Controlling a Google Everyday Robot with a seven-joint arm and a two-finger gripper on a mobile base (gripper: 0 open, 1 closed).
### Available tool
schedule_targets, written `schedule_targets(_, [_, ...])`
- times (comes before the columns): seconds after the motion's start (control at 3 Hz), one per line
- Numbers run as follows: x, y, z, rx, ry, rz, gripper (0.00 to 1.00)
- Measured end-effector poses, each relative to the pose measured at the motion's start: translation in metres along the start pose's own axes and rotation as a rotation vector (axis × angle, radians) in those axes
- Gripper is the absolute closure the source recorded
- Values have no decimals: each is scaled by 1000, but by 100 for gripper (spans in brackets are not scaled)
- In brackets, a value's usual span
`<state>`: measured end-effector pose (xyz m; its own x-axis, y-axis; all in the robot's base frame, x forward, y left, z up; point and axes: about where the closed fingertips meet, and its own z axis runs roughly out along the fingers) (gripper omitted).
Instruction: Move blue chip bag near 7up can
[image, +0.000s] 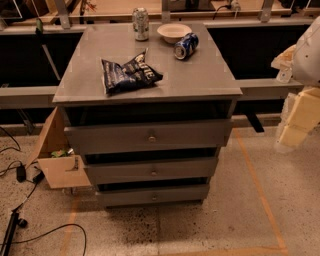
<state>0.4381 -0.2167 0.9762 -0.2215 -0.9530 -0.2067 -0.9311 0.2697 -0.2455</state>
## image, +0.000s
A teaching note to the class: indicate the blue soda can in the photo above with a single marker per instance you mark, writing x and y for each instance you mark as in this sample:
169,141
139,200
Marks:
186,46

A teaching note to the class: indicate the blue chip bag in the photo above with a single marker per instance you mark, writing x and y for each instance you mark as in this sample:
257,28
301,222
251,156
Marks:
133,75

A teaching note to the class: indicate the white bowl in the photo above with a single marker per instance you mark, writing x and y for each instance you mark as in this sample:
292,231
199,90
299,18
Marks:
173,32

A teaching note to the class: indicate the grey drawer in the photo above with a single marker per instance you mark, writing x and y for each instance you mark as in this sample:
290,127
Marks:
120,138
151,170
152,195

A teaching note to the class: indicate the bottom grey drawer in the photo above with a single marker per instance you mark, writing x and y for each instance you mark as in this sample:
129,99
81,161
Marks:
152,195

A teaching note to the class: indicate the black power adapter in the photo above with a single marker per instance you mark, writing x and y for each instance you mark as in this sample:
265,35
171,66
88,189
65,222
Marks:
20,173

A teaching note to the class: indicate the grey metal rail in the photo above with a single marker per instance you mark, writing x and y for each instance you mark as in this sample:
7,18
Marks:
27,97

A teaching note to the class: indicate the top grey drawer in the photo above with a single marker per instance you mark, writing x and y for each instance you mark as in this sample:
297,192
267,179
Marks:
120,138

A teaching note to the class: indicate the black tripod leg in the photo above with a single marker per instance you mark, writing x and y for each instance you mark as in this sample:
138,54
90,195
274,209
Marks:
14,221

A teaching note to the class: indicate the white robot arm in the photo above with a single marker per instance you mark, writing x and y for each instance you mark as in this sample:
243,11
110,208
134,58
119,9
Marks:
306,58

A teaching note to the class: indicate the cardboard box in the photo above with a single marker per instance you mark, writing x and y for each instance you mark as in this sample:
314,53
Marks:
62,168

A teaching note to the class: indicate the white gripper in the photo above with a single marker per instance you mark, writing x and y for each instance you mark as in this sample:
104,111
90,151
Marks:
308,58

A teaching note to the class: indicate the grey drawer cabinet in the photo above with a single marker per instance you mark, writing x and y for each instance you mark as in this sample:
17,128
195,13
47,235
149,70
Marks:
198,88

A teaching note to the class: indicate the middle grey drawer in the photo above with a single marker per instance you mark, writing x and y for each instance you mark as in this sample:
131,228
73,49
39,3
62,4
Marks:
151,170

